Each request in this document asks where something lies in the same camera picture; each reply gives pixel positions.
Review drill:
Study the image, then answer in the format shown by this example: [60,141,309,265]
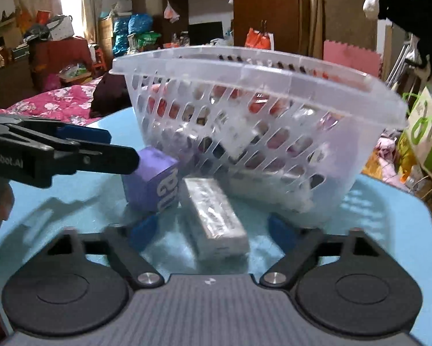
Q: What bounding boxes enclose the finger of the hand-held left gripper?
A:
[9,117,111,148]
[75,144,140,176]

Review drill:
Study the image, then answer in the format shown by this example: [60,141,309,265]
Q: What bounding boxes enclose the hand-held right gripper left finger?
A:
[46,214,165,291]

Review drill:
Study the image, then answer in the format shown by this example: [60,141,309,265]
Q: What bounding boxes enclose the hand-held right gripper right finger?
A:
[260,213,382,289]

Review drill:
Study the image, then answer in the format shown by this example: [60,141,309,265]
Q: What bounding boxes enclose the purple cardboard box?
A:
[121,146,181,213]

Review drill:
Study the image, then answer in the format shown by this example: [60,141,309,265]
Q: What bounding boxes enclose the silver white long box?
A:
[182,175,250,260]

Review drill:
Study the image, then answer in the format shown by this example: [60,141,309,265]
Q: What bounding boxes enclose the white plastic perforated basket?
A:
[109,45,408,224]

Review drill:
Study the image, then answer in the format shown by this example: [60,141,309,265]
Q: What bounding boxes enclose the pink floral blanket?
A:
[5,76,105,127]

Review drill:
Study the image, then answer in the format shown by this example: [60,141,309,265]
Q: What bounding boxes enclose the dark maroon clothes pile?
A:
[90,74,135,118]

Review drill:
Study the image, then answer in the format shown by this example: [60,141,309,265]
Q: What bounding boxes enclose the red cloth covered cabinet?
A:
[29,36,94,91]

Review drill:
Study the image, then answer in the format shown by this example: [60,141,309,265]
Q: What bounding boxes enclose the blue patterned plastic bag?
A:
[113,18,130,56]
[127,14,153,35]

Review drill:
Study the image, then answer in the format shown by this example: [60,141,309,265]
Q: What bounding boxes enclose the white handbag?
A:
[46,15,75,41]

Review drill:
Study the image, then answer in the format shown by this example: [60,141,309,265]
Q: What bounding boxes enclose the green printed bag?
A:
[135,31,162,47]

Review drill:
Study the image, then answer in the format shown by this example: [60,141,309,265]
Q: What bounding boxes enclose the beige curtain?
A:
[81,0,101,44]

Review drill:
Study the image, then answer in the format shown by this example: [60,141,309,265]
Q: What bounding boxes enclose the pink clothes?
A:
[375,135,400,181]

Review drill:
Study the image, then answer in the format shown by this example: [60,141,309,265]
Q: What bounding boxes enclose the window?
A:
[59,0,84,37]

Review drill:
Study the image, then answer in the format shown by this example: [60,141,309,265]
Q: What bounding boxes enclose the small hanging plastic bag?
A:
[164,0,181,24]

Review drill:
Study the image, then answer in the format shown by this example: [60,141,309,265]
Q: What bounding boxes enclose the black television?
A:
[188,22,224,46]

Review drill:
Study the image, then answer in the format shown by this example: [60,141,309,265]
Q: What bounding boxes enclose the pink foam mat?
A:
[322,40,382,80]

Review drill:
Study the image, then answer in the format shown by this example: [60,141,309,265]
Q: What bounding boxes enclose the orange white hanging bag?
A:
[245,27,275,50]

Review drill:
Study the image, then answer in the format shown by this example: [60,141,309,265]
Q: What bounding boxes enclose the metal drying rack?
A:
[384,34,418,91]

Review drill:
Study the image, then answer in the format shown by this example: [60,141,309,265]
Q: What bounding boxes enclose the brown wooden wardrobe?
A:
[129,0,303,49]

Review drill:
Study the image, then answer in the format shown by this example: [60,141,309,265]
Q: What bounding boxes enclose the brown wooden door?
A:
[322,0,379,49]

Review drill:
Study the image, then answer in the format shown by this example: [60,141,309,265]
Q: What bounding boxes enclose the black garment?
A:
[377,0,432,83]

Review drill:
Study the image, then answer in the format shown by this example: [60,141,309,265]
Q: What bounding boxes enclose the white bag green handles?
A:
[401,86,432,168]

